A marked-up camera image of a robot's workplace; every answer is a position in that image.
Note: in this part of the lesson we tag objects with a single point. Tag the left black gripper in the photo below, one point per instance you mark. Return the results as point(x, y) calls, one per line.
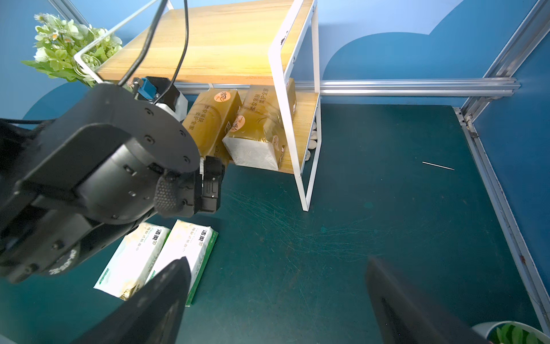
point(73, 185)

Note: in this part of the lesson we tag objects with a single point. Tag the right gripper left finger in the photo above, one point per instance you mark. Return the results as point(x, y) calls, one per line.
point(152, 315)

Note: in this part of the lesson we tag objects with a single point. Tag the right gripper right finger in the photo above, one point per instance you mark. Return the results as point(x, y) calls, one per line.
point(405, 315)

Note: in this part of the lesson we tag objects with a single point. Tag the white tissue pack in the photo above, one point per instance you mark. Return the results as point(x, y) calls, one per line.
point(193, 242)
point(133, 260)

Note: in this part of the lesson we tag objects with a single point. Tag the gold tissue pack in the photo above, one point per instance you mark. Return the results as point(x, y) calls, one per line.
point(209, 120)
point(257, 138)

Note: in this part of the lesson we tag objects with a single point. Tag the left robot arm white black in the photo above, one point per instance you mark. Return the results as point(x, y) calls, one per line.
point(73, 185)

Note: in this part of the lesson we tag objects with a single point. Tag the two-tier wooden white shelf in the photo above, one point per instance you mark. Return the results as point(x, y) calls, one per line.
point(241, 44)

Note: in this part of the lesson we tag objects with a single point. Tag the white cloth bag under shelf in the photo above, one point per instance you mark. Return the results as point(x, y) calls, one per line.
point(313, 138)

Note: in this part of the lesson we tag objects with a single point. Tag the small white pot pink flowers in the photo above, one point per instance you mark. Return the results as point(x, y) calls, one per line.
point(510, 332)

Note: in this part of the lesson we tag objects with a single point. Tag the small thin stick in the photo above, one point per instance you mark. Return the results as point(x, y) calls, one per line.
point(438, 166)

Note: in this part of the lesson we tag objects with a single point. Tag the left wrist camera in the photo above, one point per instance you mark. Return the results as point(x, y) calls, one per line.
point(166, 95)

